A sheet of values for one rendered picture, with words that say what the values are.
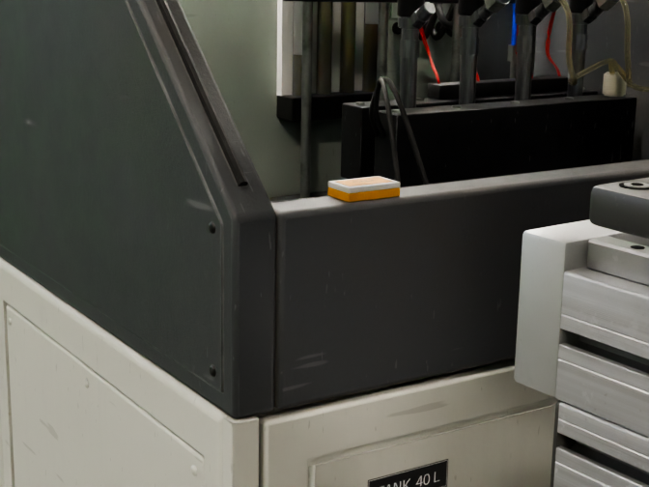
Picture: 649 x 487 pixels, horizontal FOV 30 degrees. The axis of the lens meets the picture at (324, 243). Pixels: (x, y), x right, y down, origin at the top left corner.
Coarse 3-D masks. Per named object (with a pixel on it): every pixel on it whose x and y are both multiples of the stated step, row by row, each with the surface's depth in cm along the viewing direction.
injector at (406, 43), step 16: (400, 0) 124; (416, 0) 123; (400, 16) 125; (416, 16) 123; (416, 32) 125; (400, 48) 125; (416, 48) 125; (400, 64) 126; (416, 64) 126; (400, 80) 126; (416, 80) 126; (400, 96) 126
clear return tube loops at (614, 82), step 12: (564, 0) 123; (624, 0) 126; (624, 12) 126; (612, 60) 137; (588, 72) 133; (612, 72) 138; (624, 72) 135; (576, 84) 125; (612, 84) 138; (624, 84) 138; (612, 96) 138
